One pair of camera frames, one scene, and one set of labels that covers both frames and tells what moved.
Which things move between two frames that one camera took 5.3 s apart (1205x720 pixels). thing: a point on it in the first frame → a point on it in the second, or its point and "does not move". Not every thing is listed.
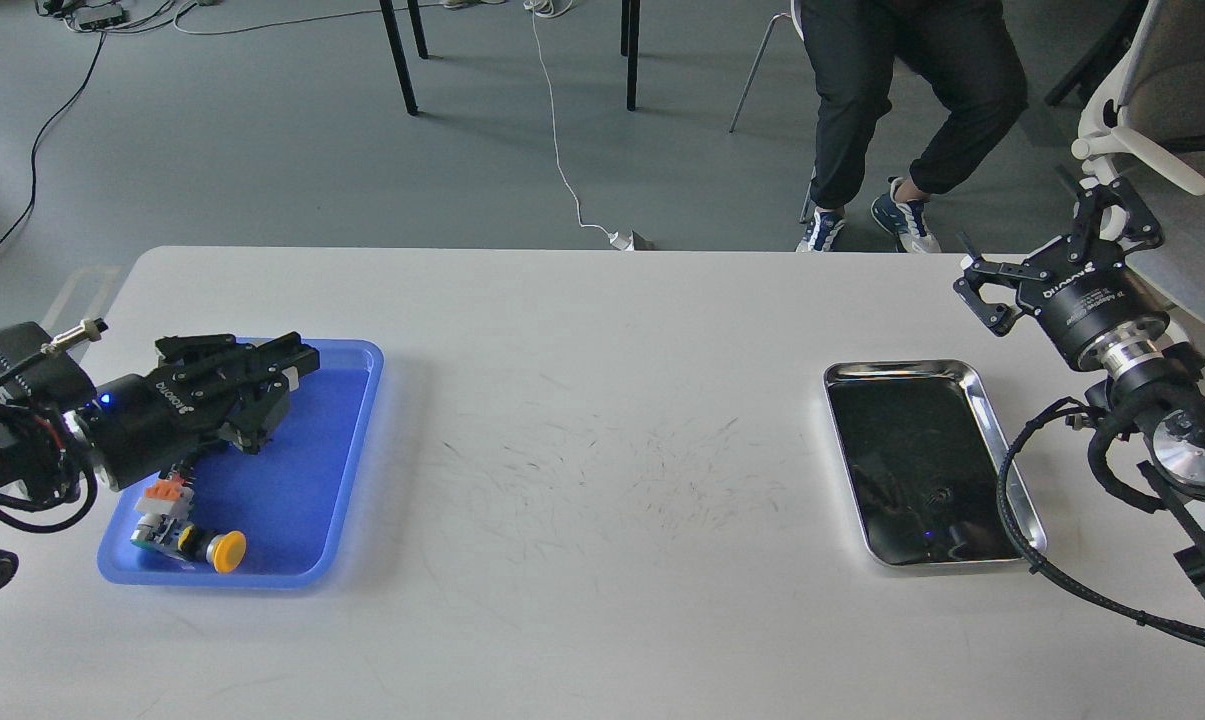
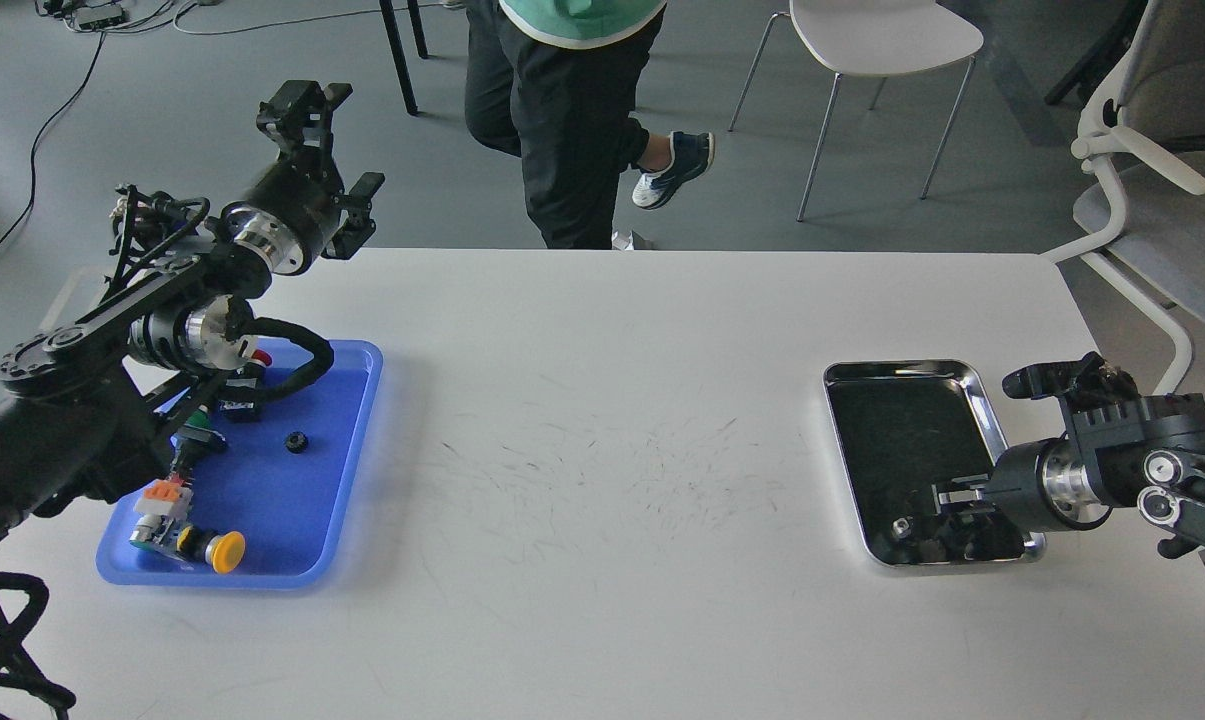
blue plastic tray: [292, 502] does not move
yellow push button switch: [165, 528] does not move
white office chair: [1164, 113] does not move
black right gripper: [1076, 304] → [1041, 486]
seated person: [966, 51] → [555, 82]
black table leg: [387, 7] does not move
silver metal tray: [923, 452] does not move
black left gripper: [136, 424] → [289, 214]
